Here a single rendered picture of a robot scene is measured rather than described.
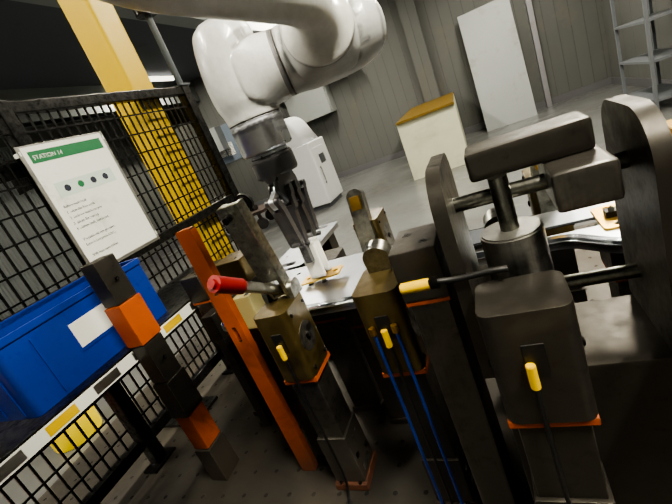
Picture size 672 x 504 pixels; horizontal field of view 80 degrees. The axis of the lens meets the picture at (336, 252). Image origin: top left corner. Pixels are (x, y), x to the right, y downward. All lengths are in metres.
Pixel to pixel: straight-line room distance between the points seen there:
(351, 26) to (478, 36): 7.82
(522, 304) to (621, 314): 0.20
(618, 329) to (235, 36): 0.62
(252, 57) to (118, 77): 0.84
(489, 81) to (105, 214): 7.63
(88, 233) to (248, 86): 0.60
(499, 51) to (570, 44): 1.24
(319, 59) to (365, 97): 8.22
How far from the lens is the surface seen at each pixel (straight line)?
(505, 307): 0.36
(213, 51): 0.68
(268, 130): 0.66
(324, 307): 0.65
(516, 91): 8.26
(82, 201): 1.12
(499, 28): 8.45
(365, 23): 0.65
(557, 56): 8.85
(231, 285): 0.52
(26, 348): 0.78
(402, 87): 8.71
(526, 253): 0.42
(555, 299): 0.36
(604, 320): 0.53
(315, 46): 0.60
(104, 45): 1.47
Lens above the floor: 1.27
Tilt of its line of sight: 17 degrees down
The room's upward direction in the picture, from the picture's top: 22 degrees counter-clockwise
